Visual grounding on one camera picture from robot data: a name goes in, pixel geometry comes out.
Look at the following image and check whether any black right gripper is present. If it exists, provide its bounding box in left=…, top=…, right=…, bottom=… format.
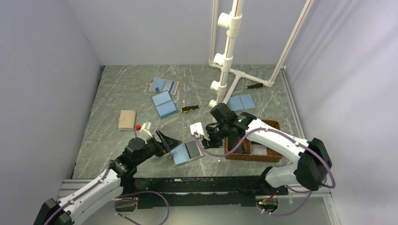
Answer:
left=202, top=121, right=230, bottom=150

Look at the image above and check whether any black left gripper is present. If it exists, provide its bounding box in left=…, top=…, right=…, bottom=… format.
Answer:
left=134, top=129, right=181, bottom=166

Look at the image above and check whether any grey leather card holder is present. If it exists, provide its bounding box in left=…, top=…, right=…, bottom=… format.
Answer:
left=171, top=143, right=204, bottom=165

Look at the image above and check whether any black credit card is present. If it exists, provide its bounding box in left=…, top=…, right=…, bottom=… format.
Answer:
left=185, top=140, right=203, bottom=159

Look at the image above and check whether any blue card holder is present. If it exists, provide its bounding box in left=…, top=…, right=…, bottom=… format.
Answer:
left=151, top=91, right=178, bottom=119
left=227, top=94, right=256, bottom=111

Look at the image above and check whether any tan card holder with cards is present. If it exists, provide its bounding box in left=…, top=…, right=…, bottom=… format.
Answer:
left=149, top=77, right=180, bottom=96

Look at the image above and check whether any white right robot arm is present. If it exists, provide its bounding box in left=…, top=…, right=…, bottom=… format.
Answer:
left=190, top=103, right=336, bottom=195

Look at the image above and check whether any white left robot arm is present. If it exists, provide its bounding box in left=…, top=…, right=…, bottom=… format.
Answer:
left=34, top=130, right=182, bottom=225

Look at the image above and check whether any blue card holder on green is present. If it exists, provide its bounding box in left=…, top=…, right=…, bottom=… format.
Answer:
left=227, top=94, right=256, bottom=111

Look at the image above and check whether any white card in basket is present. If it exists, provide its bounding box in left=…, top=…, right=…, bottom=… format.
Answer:
left=251, top=144, right=268, bottom=156

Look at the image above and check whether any beige closed card holder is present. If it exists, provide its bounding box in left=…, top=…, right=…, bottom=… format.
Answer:
left=118, top=110, right=137, bottom=130

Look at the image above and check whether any brown woven basket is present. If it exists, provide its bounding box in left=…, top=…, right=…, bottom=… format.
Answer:
left=224, top=120, right=283, bottom=163

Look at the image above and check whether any black yellow screwdriver near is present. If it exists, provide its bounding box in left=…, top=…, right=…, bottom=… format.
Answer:
left=181, top=105, right=208, bottom=113

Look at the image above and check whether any black orange screwdriver far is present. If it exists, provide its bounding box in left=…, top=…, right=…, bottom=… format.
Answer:
left=235, top=83, right=264, bottom=90

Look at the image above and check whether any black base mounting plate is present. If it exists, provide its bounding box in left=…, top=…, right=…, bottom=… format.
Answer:
left=121, top=176, right=288, bottom=209

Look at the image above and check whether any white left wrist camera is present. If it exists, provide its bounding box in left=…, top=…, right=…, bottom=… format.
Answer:
left=135, top=121, right=153, bottom=140

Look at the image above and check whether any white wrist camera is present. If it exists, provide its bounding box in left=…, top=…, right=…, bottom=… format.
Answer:
left=190, top=122, right=209, bottom=140
left=135, top=121, right=153, bottom=140

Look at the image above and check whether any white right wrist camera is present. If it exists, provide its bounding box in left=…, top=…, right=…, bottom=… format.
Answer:
left=190, top=122, right=209, bottom=140

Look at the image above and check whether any right side aluminium rail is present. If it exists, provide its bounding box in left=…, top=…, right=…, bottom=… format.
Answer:
left=281, top=67, right=318, bottom=187

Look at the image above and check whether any white PVC pipe frame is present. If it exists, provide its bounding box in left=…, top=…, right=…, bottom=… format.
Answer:
left=208, top=0, right=315, bottom=108

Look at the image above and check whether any aluminium extrusion rail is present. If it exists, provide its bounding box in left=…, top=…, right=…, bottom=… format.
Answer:
left=49, top=177, right=330, bottom=225

